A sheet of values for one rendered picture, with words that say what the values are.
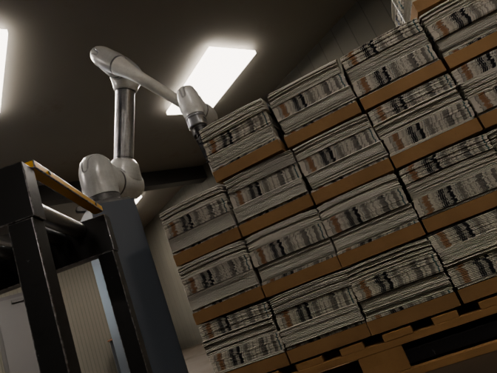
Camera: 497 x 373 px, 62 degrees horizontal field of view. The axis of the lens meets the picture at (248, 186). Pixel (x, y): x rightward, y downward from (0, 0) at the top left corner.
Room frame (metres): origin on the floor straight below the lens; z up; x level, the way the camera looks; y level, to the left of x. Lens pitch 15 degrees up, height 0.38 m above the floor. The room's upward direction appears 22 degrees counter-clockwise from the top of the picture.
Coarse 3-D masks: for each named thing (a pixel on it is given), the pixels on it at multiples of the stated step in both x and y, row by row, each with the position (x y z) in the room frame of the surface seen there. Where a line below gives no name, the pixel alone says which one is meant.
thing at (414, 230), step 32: (480, 128) 1.28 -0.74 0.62; (384, 160) 1.35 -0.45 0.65; (320, 192) 1.41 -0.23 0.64; (256, 224) 1.48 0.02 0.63; (416, 224) 1.35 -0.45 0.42; (448, 224) 1.33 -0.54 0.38; (192, 256) 1.55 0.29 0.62; (352, 256) 1.41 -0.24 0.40; (256, 288) 1.50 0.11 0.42; (288, 288) 1.47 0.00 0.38; (480, 288) 1.33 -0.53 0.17; (384, 320) 1.41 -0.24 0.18; (288, 352) 1.49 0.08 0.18; (320, 352) 1.47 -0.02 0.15
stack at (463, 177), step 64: (384, 128) 1.35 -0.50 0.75; (448, 128) 1.30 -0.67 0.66; (256, 192) 1.47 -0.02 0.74; (384, 192) 1.36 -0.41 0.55; (448, 192) 1.32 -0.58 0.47; (256, 256) 1.49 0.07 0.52; (320, 256) 1.44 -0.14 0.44; (384, 256) 1.39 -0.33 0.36; (448, 256) 1.34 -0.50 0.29; (256, 320) 1.52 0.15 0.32; (320, 320) 1.46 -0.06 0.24; (448, 320) 1.36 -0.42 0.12
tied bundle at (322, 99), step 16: (336, 64) 1.35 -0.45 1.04; (304, 80) 1.39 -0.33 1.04; (320, 80) 1.38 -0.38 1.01; (336, 80) 1.36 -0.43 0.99; (272, 96) 1.43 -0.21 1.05; (288, 96) 1.41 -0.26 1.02; (304, 96) 1.40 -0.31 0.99; (320, 96) 1.39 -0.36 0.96; (336, 96) 1.37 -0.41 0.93; (352, 96) 1.35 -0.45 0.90; (288, 112) 1.42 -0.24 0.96; (304, 112) 1.40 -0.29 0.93; (320, 112) 1.39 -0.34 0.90; (288, 128) 1.42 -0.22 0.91
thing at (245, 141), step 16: (240, 112) 1.44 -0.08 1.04; (256, 112) 1.43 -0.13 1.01; (272, 112) 1.51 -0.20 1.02; (208, 128) 1.49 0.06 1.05; (224, 128) 1.47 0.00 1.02; (240, 128) 1.46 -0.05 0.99; (256, 128) 1.44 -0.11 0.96; (272, 128) 1.43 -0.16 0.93; (208, 144) 1.50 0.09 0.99; (224, 144) 1.48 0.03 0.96; (240, 144) 1.46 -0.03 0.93; (256, 144) 1.45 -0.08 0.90; (224, 160) 1.49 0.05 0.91
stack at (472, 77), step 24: (408, 0) 1.31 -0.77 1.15; (456, 0) 1.25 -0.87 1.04; (480, 0) 1.23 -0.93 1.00; (432, 24) 1.26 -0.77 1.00; (456, 24) 1.25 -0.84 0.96; (480, 24) 1.24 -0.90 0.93; (432, 48) 1.34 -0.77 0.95; (456, 48) 1.27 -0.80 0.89; (456, 72) 1.27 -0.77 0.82; (480, 72) 1.26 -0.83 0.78; (480, 96) 1.27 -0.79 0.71; (480, 120) 1.28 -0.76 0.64
